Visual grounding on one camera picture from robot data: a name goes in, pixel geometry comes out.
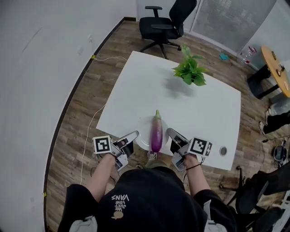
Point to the black office chair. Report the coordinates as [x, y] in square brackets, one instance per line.
[158, 27]
[265, 220]
[253, 192]

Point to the person's right forearm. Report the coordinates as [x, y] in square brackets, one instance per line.
[198, 181]

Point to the white wall socket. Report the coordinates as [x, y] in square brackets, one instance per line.
[90, 39]

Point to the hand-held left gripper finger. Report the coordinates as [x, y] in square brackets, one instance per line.
[132, 134]

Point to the person's right shoe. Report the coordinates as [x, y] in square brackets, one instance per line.
[151, 156]

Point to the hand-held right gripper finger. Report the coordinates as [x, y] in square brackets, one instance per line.
[174, 133]

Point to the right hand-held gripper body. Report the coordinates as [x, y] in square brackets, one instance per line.
[200, 147]

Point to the white round plate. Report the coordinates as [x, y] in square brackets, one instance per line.
[143, 136]

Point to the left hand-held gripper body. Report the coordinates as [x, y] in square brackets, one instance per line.
[102, 145]

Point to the clear plastic water jug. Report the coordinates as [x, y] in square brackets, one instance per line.
[248, 55]

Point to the teal cloth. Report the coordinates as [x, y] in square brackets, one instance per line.
[224, 56]

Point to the black wrist band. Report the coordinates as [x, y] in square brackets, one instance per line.
[192, 167]

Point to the round wooden side table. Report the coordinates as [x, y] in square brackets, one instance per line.
[269, 59]

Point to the frosted glass window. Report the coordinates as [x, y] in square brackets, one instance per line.
[226, 22]

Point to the person's black shirt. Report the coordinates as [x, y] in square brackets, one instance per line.
[147, 199]

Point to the person's left forearm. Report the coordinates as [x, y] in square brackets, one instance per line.
[100, 176]

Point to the brass ornament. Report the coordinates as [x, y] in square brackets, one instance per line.
[280, 70]

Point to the black round device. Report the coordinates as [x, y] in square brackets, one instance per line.
[279, 153]

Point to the small wooden dish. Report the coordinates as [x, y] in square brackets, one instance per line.
[286, 84]

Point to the purple eggplant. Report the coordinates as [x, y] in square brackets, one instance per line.
[156, 136]

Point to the white rectangular table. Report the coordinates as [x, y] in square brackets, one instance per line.
[140, 90]

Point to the green potted plant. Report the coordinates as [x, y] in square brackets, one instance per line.
[190, 72]

